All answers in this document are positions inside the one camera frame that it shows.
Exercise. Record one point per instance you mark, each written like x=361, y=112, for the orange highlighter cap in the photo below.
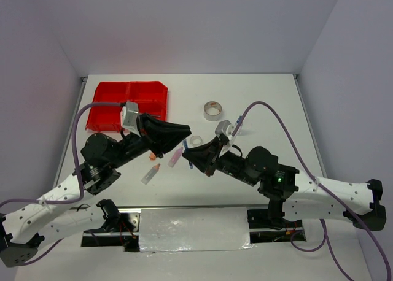
x=152, y=157

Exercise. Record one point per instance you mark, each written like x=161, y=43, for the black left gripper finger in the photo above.
x=163, y=142
x=161, y=130

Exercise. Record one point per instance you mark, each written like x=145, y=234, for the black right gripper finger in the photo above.
x=210, y=148
x=203, y=164

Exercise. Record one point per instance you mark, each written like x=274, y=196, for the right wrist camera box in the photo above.
x=227, y=133

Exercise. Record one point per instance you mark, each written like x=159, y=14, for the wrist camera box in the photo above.
x=128, y=117
x=227, y=133

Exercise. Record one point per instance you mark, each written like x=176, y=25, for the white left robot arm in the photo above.
x=64, y=210

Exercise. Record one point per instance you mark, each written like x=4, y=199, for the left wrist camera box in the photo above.
x=128, y=117

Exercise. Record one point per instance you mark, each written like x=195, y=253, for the red four-compartment bin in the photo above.
x=150, y=96

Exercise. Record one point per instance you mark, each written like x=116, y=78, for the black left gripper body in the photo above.
x=132, y=145

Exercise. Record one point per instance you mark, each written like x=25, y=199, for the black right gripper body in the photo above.
x=231, y=164

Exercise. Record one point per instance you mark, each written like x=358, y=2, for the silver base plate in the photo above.
x=194, y=230

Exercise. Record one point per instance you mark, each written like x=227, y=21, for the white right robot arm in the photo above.
x=292, y=195

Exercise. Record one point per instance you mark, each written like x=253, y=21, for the pink highlighter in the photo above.
x=177, y=154

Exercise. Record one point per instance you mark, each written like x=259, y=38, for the large clear tape roll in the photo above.
x=212, y=111

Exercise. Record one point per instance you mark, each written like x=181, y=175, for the blue-capped spray bottle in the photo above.
x=239, y=124

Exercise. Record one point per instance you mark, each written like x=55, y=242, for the small clear tape roll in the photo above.
x=196, y=141

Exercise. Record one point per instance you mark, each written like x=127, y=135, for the orange-tipped clear highlighter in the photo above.
x=151, y=173

